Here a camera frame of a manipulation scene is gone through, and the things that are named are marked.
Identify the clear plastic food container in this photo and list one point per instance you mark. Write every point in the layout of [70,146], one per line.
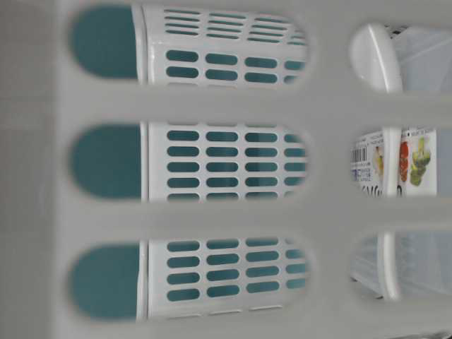
[423,258]

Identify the white chinese soup spoon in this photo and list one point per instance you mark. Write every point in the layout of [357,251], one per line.
[375,61]

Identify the white plastic shopping basket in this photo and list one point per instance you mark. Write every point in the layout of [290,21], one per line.
[47,224]

